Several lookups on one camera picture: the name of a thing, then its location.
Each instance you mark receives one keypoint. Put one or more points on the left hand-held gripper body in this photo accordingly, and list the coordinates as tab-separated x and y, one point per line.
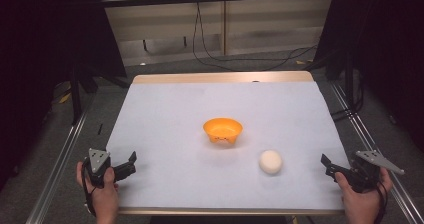
97	160

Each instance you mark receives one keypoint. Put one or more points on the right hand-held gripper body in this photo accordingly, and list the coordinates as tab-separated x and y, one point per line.
366	172

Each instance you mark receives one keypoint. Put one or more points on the white round bun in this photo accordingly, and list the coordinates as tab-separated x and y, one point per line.
270	162

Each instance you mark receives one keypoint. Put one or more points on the orange plastic bowl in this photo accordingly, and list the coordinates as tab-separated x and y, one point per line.
222	130

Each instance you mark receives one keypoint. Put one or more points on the person's right hand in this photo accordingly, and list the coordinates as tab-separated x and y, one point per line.
361	200

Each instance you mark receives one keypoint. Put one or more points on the person's left hand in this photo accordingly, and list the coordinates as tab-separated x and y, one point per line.
101	194

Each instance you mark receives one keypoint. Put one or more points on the small black floor strip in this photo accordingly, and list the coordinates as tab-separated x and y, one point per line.
100	128

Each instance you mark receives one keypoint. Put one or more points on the black metal stand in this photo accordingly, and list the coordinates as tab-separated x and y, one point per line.
348	80
76	95

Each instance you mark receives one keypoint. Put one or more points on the yellow floor tape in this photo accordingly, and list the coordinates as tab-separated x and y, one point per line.
300	62
65	98

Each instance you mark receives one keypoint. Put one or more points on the white table cloth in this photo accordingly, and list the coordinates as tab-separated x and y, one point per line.
200	100

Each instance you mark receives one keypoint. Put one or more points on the black curtain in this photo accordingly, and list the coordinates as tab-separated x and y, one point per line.
386	50
46	50

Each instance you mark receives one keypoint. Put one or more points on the metal floor rail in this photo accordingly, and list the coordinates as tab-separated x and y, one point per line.
56	170
370	140

